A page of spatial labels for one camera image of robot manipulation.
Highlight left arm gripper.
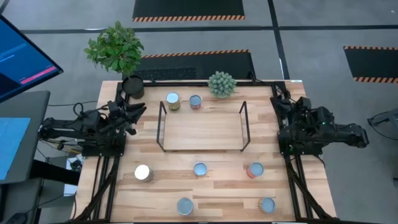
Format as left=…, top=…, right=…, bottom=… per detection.
left=108, top=100, right=147, bottom=125

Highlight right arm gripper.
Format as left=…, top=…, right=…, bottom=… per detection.
left=270, top=95, right=302, bottom=121

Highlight red orange Mixed Fruit can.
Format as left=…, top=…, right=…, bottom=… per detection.
left=188, top=94, right=203, bottom=111

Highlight blue Tomatoes labelled tin can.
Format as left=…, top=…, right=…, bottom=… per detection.
left=134, top=164, right=155, bottom=183

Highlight red labelled tin can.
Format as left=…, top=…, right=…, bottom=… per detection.
left=246, top=161, right=265, bottom=180

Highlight short yellow Pineapple Rings can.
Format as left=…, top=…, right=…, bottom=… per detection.
left=193, top=162, right=208, bottom=177

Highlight yellow bean pattern tin can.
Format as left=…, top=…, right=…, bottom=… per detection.
left=257, top=197, right=277, bottom=215

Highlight orange Green Beans tin can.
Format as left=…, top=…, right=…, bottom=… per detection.
left=176, top=197, right=195, bottom=217

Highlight white bowl under shelf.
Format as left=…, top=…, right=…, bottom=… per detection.
left=207, top=70, right=237, bottom=100

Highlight olive green tin can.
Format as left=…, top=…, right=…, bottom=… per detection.
left=165, top=91, right=182, bottom=112

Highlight leafy green plant black pot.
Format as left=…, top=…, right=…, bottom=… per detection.
left=83, top=21, right=146, bottom=100

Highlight black hazard-striped floor mat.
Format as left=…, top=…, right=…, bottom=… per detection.
left=132, top=0, right=246, bottom=22
left=343, top=45, right=398, bottom=84
left=123, top=49, right=256, bottom=81

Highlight grey side desk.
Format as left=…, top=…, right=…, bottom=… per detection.
left=0, top=90, right=51, bottom=186

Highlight dark computer monitor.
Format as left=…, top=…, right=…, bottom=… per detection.
left=0, top=14, right=65, bottom=103

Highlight light blue screen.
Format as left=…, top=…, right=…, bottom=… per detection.
left=0, top=117, right=32, bottom=181

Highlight black computer mouse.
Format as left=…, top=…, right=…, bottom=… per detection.
left=6, top=212, right=29, bottom=224

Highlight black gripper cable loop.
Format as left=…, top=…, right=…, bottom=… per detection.
left=73, top=102, right=85, bottom=118

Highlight black floor cable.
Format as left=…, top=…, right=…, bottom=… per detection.
left=48, top=100, right=99, bottom=108

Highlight wooden shelf black metal frame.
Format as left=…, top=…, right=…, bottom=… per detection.
left=156, top=100, right=251, bottom=153

